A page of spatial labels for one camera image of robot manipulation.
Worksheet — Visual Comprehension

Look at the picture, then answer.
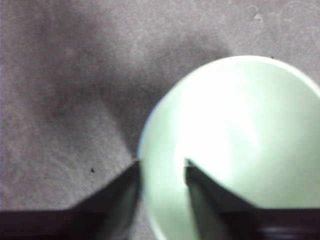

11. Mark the green ribbed bowl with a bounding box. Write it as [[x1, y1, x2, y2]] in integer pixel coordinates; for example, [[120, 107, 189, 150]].
[[138, 54, 320, 240]]

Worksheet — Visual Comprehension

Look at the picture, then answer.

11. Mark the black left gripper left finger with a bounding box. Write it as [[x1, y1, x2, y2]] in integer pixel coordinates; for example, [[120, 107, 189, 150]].
[[0, 159, 141, 240]]

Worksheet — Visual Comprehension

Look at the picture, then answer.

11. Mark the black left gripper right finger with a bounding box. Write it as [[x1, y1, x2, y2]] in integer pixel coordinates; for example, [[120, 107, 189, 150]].
[[184, 157, 320, 240]]

